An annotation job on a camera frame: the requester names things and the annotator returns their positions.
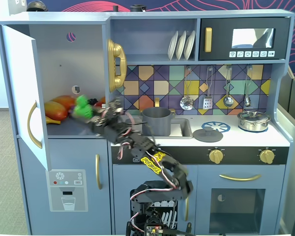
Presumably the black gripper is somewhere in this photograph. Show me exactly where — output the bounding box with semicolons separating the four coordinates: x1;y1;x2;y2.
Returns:
87;98;138;146

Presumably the green toy pineapple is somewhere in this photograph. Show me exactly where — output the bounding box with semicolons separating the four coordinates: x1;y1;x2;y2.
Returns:
72;94;94;121

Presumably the blue cabinet door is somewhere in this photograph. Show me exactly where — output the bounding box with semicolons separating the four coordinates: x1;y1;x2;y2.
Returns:
1;24;53;172

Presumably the orange red toy mango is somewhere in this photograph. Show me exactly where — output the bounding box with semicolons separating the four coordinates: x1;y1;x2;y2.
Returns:
51;95;77;111
44;101;69;121

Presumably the blue toy kitchen unit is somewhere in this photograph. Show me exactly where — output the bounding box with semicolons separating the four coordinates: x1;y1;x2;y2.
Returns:
0;9;295;236

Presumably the yellow toy banana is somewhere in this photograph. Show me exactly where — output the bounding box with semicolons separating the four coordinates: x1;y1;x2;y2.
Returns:
45;116;62;125

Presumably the gray toy pot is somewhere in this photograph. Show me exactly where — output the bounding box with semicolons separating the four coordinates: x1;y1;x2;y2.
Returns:
140;107;177;137

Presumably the gold toy telephone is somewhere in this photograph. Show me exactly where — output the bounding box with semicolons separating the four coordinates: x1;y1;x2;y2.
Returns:
106;38;128;93

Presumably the gray toy sink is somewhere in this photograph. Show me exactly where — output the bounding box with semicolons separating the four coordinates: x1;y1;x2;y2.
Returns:
127;118;194;139

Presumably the steel skimmer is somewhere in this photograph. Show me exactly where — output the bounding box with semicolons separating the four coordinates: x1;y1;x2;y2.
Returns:
179;66;195;111

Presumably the white toy plate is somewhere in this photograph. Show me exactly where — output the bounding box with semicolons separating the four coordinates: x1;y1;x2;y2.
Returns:
175;30;187;61
183;29;196;61
167;30;179;61

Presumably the steel slotted spatula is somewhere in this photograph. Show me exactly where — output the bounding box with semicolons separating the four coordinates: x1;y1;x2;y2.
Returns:
202;66;215;110

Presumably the gray pot lid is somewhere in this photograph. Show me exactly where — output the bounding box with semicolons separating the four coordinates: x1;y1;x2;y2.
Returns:
192;126;224;143

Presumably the gold stove knob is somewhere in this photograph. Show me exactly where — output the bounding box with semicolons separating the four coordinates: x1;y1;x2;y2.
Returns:
208;147;225;164
259;147;276;164

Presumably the robot controller board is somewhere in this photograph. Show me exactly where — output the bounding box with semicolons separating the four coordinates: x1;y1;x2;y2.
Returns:
143;222;164;236

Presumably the steel ladle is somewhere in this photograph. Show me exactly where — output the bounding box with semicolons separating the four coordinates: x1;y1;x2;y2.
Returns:
223;65;235;108

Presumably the black helmet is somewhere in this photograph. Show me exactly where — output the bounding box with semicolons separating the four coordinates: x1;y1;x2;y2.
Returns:
26;0;49;12

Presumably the steel spoon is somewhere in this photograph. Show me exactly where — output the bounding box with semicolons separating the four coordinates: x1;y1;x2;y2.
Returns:
243;65;253;108

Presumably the black toy microwave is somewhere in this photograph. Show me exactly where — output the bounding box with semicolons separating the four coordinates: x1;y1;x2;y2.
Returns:
198;17;292;61

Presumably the steel pot with lid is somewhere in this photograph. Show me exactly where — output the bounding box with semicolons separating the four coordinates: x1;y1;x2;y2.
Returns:
236;110;272;132

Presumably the gold freezer door handle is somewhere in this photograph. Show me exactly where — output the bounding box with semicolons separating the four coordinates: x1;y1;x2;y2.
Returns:
95;153;103;190

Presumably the long gold door handle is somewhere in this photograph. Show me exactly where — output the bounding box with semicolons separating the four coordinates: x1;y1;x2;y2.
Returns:
27;100;43;149

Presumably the gold dishwasher handle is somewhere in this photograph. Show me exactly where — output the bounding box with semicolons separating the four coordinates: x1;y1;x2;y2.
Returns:
184;196;190;222

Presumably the gold microwave handle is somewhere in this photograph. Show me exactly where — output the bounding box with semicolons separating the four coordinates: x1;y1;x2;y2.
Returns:
204;27;213;53

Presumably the gold oven handle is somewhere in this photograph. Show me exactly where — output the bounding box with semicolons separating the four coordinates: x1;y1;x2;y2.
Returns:
219;174;262;182

